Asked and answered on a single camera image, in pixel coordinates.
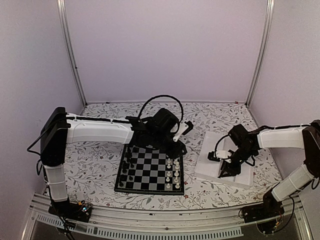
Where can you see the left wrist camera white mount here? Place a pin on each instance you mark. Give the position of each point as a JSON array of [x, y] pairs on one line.
[[184, 127]]

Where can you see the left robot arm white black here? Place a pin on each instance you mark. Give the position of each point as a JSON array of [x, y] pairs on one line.
[[160, 132]]

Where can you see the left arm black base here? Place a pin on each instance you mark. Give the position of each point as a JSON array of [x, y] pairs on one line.
[[80, 211]]

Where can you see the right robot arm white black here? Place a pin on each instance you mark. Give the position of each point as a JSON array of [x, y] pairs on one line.
[[302, 137]]

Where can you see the white chess pieces row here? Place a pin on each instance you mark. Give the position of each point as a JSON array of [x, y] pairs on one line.
[[172, 175]]

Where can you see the right aluminium frame post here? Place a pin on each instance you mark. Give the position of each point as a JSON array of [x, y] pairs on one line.
[[270, 4]]

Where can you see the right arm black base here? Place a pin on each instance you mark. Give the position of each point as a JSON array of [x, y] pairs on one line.
[[267, 215]]

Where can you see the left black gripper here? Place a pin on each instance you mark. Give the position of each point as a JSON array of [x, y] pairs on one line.
[[176, 152]]

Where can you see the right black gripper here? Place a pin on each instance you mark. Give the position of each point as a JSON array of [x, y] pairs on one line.
[[233, 171]]

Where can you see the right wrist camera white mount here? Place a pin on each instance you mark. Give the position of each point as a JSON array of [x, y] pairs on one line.
[[219, 155]]

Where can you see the black and grey chessboard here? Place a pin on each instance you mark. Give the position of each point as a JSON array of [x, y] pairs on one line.
[[148, 173]]

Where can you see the aluminium frame post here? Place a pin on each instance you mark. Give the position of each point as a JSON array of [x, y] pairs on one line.
[[270, 4], [61, 7]]

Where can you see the floral patterned table mat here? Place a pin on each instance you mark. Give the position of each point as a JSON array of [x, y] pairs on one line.
[[91, 168]]

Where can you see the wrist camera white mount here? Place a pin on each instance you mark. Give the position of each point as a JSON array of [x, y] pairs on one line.
[[184, 127], [219, 155]]

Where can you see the front aluminium rail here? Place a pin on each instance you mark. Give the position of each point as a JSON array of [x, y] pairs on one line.
[[108, 223]]

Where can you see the left aluminium frame post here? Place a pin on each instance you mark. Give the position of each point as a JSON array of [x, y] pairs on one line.
[[61, 7]]

